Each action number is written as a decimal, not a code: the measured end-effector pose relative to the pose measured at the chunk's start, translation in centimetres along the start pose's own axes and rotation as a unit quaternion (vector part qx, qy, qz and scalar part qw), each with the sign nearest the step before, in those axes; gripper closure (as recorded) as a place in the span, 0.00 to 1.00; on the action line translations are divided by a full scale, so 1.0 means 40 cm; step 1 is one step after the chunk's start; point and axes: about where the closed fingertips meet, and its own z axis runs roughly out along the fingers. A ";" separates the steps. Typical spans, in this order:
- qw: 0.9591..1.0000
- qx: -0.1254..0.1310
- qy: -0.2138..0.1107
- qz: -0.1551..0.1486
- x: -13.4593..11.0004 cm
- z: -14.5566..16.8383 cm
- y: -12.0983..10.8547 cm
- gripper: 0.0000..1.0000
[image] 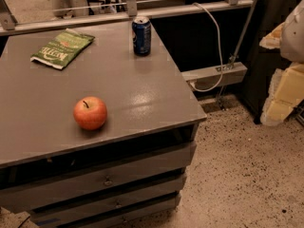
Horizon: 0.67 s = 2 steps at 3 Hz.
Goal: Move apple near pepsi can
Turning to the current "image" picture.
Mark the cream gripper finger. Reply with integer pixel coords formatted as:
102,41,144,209
259,23,284,49
260,63,304,126

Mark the red apple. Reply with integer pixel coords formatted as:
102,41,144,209
73,97,107,130

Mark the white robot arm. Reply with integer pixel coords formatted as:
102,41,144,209
259,0,304,126

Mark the blue pepsi can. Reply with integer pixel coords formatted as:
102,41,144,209
132,16,151,56

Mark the middle grey drawer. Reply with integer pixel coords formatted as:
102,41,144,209
31,172,186,228

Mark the grey drawer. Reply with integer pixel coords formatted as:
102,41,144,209
0,142,196,213
75,192,181,228
31,172,186,228

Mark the grey drawer cabinet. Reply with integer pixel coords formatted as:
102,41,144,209
0,22,205,228

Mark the bottom grey drawer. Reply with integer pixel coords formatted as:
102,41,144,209
75,192,181,228

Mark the green kettle chips bag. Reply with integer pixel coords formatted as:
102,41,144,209
30,28,95,70

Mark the top grey drawer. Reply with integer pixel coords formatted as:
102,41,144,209
0,142,196,213

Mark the white cable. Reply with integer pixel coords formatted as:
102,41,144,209
189,2,224,93

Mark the grey metal frame rail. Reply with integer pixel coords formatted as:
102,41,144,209
0,0,257,36

